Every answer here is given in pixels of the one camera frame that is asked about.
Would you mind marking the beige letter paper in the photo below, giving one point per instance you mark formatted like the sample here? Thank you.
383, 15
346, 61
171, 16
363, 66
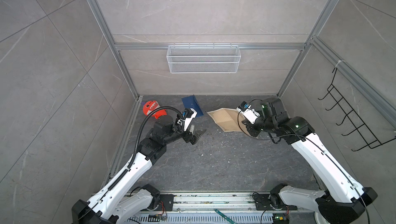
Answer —
229, 120

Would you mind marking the black wire hook rack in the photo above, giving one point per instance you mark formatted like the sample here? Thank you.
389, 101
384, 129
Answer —
350, 114

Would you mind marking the white wire basket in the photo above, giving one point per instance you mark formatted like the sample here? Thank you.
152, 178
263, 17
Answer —
183, 59

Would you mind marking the red plush toy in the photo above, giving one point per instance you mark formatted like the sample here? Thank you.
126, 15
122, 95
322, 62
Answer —
151, 106

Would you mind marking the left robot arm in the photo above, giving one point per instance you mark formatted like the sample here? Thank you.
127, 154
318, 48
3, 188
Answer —
111, 205

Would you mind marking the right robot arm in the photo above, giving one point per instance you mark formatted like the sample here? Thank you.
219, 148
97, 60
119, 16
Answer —
344, 199

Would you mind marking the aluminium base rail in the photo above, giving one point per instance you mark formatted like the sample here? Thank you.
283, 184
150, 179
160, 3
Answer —
241, 207

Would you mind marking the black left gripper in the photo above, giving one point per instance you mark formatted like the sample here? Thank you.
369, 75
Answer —
187, 137

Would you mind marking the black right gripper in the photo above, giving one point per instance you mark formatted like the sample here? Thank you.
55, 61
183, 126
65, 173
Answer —
252, 131

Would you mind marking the blue envelope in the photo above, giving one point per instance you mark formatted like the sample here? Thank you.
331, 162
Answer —
192, 102

